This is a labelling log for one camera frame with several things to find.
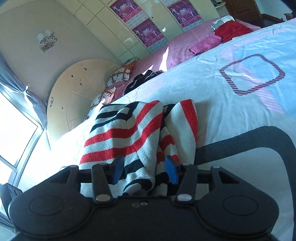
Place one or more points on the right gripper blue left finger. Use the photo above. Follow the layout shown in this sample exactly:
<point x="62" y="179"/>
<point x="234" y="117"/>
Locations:
<point x="115" y="169"/>

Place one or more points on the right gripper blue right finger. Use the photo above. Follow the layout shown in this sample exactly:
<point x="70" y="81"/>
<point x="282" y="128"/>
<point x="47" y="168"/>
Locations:
<point x="174" y="170"/>

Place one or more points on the striped knit sweater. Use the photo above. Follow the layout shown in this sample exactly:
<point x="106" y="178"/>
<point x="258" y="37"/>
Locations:
<point x="144" y="134"/>

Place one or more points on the black clothes pile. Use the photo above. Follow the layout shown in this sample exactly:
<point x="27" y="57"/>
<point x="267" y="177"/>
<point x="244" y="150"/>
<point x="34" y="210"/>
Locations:
<point x="141" y="79"/>

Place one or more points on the near heart pattern pillow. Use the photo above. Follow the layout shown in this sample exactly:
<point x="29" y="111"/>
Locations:
<point x="102" y="99"/>

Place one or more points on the heart pattern pillow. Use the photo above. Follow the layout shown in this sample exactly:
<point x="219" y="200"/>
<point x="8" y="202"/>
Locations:
<point x="102" y="99"/>
<point x="121" y="74"/>

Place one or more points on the cream round headboard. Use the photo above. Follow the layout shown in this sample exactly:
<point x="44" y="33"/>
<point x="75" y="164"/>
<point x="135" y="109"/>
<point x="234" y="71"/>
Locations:
<point x="72" y="94"/>

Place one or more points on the far heart pattern pillow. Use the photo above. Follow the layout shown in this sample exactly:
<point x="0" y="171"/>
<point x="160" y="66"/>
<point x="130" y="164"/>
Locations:
<point x="121" y="74"/>

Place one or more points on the grey curtain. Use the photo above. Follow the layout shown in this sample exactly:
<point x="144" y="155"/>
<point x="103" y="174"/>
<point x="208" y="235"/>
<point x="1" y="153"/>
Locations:
<point x="19" y="92"/>

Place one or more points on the window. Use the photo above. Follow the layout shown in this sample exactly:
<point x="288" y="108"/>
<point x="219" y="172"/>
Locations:
<point x="22" y="140"/>

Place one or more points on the white patterned bed sheet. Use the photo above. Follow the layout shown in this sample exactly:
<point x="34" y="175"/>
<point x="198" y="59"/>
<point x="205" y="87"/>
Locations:
<point x="241" y="185"/>

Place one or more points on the pink bed cover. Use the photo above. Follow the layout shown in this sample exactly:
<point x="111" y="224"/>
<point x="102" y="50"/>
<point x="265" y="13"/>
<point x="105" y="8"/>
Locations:
<point x="175" y="52"/>

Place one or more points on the magenta folded garment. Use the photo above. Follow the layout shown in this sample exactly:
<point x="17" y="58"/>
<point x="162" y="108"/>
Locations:
<point x="206" y="44"/>

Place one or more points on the lower left purple poster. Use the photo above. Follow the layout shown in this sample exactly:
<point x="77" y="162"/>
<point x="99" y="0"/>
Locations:
<point x="150" y="35"/>

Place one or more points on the purple poster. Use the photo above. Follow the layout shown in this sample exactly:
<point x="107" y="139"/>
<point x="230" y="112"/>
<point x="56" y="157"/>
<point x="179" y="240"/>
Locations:
<point x="129" y="12"/>
<point x="184" y="12"/>
<point x="150" y="35"/>

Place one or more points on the cream wardrobe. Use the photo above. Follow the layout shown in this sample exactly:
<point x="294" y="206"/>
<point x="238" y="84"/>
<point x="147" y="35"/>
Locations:
<point x="117" y="36"/>

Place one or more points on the red folded garment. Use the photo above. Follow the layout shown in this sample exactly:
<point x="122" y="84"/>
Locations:
<point x="230" y="30"/>

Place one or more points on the upper right purple poster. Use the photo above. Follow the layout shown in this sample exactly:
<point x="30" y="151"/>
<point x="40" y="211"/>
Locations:
<point x="184" y="12"/>

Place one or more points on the striped white green garment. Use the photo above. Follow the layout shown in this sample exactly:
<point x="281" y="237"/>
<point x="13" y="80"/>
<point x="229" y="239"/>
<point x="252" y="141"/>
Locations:
<point x="218" y="23"/>

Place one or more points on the upper left purple poster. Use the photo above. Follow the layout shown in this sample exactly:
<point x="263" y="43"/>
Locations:
<point x="129" y="12"/>

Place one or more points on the dark brown door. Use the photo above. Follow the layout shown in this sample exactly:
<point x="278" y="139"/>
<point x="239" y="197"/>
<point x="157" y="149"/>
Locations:
<point x="245" y="10"/>

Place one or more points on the wall lamp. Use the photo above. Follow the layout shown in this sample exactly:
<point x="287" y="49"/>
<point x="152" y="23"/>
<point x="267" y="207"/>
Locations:
<point x="46" y="39"/>

